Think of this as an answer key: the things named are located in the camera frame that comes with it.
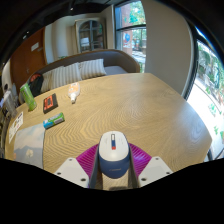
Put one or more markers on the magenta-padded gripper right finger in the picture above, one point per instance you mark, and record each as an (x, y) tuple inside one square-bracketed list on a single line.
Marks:
[(155, 170)]

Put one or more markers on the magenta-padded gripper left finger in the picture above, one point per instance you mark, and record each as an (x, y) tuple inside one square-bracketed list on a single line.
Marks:
[(72, 171)]

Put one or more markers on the white and blue computer mouse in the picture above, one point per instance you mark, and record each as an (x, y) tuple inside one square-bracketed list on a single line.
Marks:
[(114, 156)]

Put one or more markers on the pale blue printed mouse pad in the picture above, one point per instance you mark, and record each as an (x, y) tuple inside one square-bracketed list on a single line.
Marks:
[(30, 146)]

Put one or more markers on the green and blue small pack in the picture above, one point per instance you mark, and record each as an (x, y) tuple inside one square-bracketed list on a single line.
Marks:
[(53, 120)]

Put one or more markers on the black and red flat box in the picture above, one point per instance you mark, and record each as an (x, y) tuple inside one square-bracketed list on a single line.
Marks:
[(50, 103)]

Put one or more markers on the white sticker sheet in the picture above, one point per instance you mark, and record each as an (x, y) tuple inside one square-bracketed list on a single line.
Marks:
[(15, 126)]

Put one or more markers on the white and orange tube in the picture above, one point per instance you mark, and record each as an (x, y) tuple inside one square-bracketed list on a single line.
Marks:
[(74, 91)]

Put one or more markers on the green drink can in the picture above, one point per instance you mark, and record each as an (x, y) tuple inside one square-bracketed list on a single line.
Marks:
[(28, 97)]

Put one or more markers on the large side window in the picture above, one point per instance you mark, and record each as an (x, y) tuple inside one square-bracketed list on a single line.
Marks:
[(208, 96)]

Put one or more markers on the striped cushion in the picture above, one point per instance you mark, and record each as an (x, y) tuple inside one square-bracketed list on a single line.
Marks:
[(46, 82), (65, 76), (91, 68)]

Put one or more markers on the black bag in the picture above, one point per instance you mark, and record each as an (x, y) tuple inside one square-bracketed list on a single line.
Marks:
[(35, 85)]

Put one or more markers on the grey curved sofa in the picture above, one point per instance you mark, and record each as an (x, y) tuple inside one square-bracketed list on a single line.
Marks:
[(113, 58)]

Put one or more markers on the brown wooden door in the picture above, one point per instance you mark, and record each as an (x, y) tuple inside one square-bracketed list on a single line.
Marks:
[(28, 60)]

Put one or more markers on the glass-door wooden cabinet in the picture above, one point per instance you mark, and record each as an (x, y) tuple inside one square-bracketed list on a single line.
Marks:
[(90, 35)]

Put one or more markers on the black-framed window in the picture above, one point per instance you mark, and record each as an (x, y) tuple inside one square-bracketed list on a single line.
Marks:
[(130, 30)]

